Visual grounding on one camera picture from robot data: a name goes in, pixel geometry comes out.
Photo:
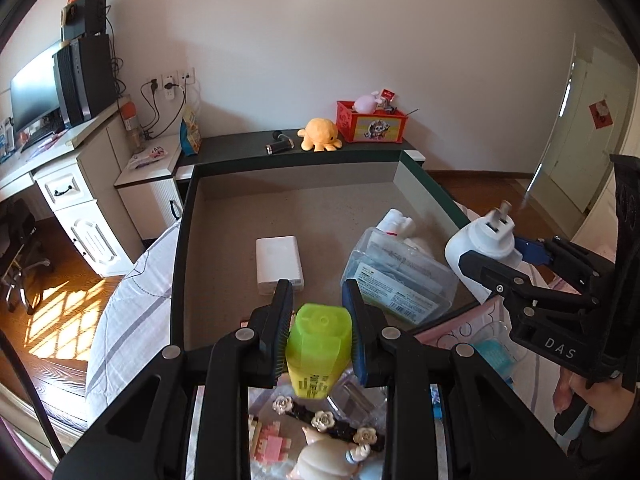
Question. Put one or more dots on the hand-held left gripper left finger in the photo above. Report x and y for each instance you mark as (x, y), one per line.
(282, 330)

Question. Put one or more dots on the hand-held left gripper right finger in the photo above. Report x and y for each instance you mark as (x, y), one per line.
(357, 330)

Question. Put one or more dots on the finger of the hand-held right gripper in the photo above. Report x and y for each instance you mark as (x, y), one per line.
(500, 285)
(532, 250)

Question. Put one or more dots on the yellow highlighter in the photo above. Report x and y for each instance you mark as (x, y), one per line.
(317, 340)

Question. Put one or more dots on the white plug adapter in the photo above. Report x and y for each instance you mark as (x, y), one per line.
(487, 237)

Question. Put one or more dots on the clear plastic card box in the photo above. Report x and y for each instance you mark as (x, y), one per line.
(400, 280)

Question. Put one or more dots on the white charger block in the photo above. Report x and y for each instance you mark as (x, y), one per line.
(280, 262)

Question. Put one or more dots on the clear plastic container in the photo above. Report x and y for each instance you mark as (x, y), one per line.
(357, 402)

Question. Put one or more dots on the pink block toy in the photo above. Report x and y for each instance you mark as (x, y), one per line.
(272, 442)

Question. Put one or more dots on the pink box with black rim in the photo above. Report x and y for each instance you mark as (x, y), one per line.
(300, 200)

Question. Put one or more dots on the person's right forearm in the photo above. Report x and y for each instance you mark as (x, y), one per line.
(615, 447)

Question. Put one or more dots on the person's right hand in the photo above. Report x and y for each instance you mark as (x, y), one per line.
(615, 410)

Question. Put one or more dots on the small doll figurine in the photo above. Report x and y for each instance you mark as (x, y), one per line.
(320, 460)

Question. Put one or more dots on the white door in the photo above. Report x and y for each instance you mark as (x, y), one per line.
(585, 125)

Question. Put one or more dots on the red door ornament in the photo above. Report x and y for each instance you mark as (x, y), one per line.
(601, 112)

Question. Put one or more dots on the black low cabinet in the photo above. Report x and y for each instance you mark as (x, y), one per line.
(235, 152)

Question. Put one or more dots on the black cylinder device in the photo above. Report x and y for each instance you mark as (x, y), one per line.
(279, 144)

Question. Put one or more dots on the white nightstand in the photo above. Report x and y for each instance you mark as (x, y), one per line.
(145, 195)

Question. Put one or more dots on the yellow octopus plush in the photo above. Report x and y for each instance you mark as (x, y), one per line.
(321, 135)

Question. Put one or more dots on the red storage box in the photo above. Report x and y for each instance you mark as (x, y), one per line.
(372, 127)

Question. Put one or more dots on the blue snack bag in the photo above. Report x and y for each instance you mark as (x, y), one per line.
(191, 132)

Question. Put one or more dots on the pink packet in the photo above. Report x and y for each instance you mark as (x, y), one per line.
(147, 156)

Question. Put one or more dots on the pink plush toy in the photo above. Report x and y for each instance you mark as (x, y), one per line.
(367, 101)

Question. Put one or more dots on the white desk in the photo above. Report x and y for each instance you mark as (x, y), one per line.
(75, 190)

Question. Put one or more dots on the orange cap bottle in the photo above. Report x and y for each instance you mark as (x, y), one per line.
(131, 125)

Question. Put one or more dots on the black office chair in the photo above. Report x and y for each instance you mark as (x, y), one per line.
(20, 250)

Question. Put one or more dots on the pink mouse pad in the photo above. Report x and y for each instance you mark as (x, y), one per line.
(45, 145)

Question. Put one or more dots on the black keyboard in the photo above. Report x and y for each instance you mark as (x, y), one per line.
(37, 135)

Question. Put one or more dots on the black computer tower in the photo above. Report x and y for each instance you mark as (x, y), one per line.
(87, 80)

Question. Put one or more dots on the black computer monitor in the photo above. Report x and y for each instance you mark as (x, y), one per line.
(35, 90)

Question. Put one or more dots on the white wall socket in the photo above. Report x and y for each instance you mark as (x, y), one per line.
(152, 83)
(170, 85)
(187, 75)

